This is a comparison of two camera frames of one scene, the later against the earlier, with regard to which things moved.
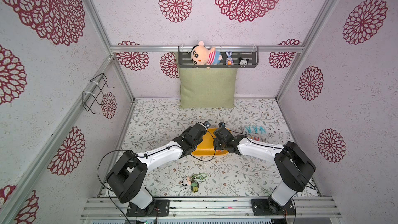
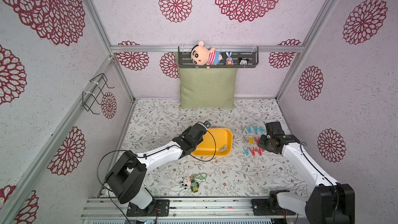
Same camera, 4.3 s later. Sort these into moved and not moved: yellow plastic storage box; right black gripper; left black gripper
Moved: right black gripper
Not moved: yellow plastic storage box; left black gripper
